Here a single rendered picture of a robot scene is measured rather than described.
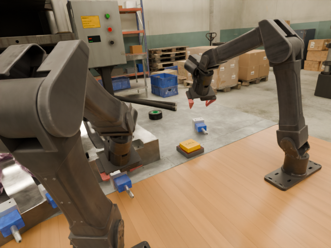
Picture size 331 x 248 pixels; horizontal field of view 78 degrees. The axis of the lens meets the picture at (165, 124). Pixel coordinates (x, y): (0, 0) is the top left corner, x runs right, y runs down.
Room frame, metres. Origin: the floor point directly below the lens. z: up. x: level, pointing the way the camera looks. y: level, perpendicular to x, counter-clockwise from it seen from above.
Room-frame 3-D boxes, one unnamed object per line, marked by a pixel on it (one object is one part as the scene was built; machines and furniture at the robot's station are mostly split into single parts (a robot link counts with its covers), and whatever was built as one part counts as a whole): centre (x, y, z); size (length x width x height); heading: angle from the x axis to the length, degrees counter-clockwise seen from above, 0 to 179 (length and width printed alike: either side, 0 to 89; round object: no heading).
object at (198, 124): (0.87, -0.17, 0.83); 0.13 x 0.05 x 0.05; 9
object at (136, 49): (6.85, 1.44, 1.14); 2.06 x 0.65 x 2.27; 112
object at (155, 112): (1.12, 0.05, 0.82); 0.08 x 0.08 x 0.04
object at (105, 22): (1.54, 0.41, 0.74); 0.31 x 0.22 x 1.47; 119
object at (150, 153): (0.83, 0.26, 0.87); 0.50 x 0.26 x 0.14; 29
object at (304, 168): (0.53, -0.39, 0.84); 0.20 x 0.07 x 0.08; 117
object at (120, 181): (0.50, 0.14, 0.83); 0.13 x 0.05 x 0.05; 31
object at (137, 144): (0.65, 0.11, 0.87); 0.05 x 0.05 x 0.04; 29
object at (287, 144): (0.53, -0.39, 0.90); 0.09 x 0.06 x 0.06; 128
